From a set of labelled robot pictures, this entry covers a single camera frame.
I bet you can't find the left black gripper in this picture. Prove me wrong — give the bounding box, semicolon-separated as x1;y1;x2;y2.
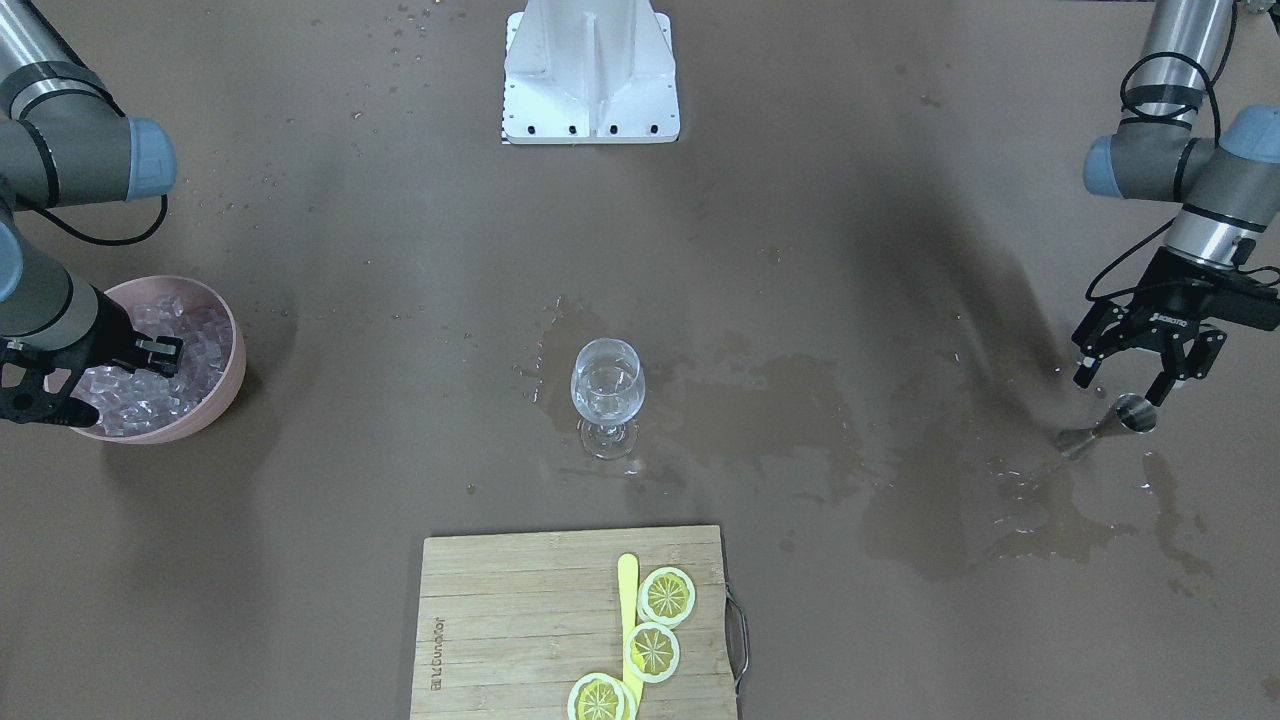
1071;249;1279;406

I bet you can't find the bamboo cutting board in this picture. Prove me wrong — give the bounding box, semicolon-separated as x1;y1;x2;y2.
410;525;740;719

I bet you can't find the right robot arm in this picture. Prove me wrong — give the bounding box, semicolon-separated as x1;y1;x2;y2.
1;1;184;428

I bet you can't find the lemon slice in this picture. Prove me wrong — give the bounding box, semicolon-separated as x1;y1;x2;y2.
636;566;698;629
564;673;637;720
623;623;681;684

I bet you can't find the pink bowl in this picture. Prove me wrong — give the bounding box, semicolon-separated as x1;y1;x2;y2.
79;275;246;445

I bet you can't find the clear wine glass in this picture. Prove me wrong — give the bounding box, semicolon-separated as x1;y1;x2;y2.
570;338;646;461

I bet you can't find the lemon slice middle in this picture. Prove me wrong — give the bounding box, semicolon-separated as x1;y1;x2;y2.
623;623;681;684

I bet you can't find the yellow plastic knife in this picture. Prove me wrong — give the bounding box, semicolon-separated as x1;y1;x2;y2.
616;553;644;719

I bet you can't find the pile of clear ice cubes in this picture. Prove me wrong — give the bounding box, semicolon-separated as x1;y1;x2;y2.
72;293;232;438

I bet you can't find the lemon slice far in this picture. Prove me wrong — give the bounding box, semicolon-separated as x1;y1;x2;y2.
636;566;698;629

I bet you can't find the steel jigger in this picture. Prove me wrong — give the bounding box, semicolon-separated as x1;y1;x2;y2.
1053;393;1158;461

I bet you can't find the lemon slice near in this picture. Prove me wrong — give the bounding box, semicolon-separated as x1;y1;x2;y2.
564;673;637;720

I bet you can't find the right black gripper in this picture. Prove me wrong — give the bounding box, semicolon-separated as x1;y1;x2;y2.
1;290;186;428

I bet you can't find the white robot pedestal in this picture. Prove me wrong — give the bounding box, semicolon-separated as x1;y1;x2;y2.
500;1;681;145

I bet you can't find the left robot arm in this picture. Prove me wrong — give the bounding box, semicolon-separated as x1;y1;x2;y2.
1071;1;1279;406

